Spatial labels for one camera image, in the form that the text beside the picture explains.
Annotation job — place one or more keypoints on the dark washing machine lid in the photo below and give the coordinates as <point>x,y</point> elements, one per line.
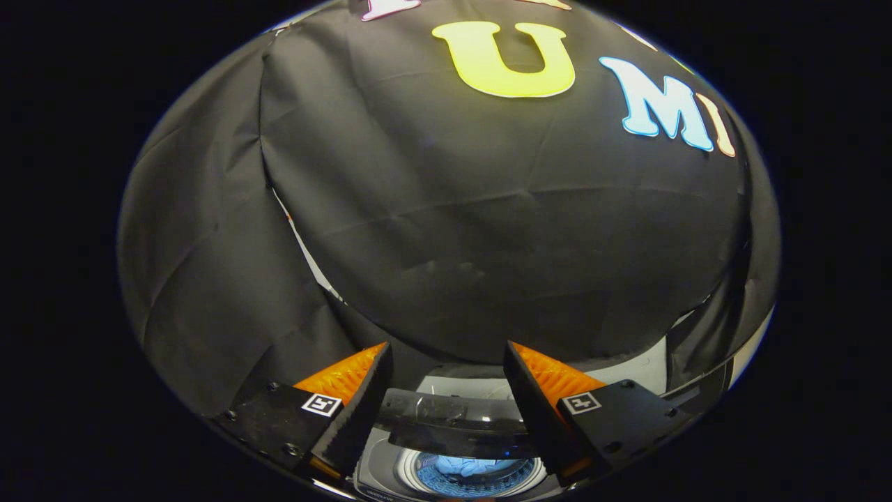
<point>453,425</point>

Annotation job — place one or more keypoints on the light blue polo shirt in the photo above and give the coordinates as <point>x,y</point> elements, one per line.
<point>474,466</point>

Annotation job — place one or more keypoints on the dark grey washing machine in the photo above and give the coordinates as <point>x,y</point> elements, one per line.
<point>408,477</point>

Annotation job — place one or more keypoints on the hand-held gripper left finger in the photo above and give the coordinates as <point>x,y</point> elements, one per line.
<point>366,404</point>

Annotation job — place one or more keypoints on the black backdrop cloth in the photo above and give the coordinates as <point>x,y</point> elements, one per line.
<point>453,230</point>

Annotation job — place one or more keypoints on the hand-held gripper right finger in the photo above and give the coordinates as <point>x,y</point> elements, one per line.
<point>529,404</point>

